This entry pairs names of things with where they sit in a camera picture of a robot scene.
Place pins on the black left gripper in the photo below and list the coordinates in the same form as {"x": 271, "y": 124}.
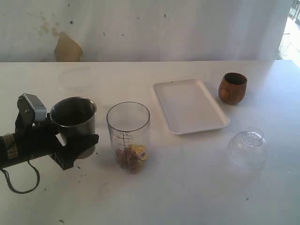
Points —
{"x": 35, "y": 134}

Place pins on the stainless steel cup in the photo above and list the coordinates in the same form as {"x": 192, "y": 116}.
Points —
{"x": 74, "y": 117}

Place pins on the brown food pieces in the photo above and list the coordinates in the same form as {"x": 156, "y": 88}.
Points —
{"x": 131, "y": 157}

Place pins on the brown wooden cup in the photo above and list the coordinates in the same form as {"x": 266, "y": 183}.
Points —
{"x": 232, "y": 88}

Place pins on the clear plastic shaker cup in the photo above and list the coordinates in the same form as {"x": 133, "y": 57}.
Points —
{"x": 128, "y": 123}

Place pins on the white rectangular tray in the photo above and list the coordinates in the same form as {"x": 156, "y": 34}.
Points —
{"x": 188, "y": 107}

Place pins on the clear plastic dome lid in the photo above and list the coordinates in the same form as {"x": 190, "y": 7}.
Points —
{"x": 248, "y": 149}

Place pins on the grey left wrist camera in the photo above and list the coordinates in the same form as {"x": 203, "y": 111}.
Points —
{"x": 29, "y": 104}

